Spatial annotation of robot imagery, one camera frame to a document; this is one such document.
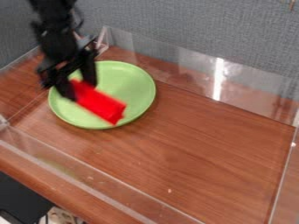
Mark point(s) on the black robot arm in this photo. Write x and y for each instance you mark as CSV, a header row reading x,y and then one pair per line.
x,y
56,15

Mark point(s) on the clear acrylic enclosure wall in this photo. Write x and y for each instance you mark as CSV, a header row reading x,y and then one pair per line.
x,y
208,158

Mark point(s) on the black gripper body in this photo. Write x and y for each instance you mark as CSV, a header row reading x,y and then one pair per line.
x,y
60,48

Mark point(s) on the red plastic block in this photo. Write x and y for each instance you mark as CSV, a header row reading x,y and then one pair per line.
x,y
97,102

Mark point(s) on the black box under table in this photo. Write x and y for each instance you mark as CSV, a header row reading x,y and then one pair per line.
x,y
20,201

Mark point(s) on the green round plate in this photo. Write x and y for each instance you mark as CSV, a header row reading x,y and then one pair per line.
x,y
127,83

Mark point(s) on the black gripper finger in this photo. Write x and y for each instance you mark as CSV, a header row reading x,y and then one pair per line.
x,y
88,68
53,79

